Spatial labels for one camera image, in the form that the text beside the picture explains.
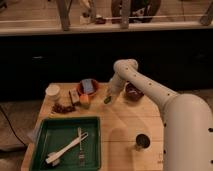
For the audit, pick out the metal fork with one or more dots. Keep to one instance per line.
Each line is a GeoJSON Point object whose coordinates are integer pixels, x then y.
{"type": "Point", "coordinates": [81, 155]}

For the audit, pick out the brown white block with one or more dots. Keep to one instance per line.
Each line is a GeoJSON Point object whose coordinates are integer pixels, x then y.
{"type": "Point", "coordinates": [74, 96]}

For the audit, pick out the wooden table board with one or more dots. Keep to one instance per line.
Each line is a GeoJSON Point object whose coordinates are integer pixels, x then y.
{"type": "Point", "coordinates": [120, 123]}

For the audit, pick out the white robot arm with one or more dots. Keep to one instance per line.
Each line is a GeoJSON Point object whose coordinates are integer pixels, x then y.
{"type": "Point", "coordinates": [187, 119]}

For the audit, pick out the green plastic tray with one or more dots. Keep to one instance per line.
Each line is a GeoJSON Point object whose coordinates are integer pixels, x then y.
{"type": "Point", "coordinates": [56, 133]}

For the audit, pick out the white cup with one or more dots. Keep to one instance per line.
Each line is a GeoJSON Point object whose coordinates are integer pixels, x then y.
{"type": "Point", "coordinates": [53, 92]}

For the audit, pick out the dark red bowl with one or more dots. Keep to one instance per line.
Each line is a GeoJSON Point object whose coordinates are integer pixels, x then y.
{"type": "Point", "coordinates": [132, 93]}

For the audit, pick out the metal cup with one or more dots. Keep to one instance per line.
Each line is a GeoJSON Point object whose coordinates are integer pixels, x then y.
{"type": "Point", "coordinates": [142, 142]}

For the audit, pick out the green pepper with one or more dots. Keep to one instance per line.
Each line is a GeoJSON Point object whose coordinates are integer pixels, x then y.
{"type": "Point", "coordinates": [107, 100]}

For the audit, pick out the blue sponge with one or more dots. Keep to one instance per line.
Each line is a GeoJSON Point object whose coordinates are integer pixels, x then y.
{"type": "Point", "coordinates": [87, 86]}

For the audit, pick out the white plastic spatula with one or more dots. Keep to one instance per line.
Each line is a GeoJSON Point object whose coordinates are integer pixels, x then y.
{"type": "Point", "coordinates": [56, 155]}

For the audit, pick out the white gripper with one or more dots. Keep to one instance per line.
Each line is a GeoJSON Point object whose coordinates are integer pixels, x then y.
{"type": "Point", "coordinates": [115, 86]}

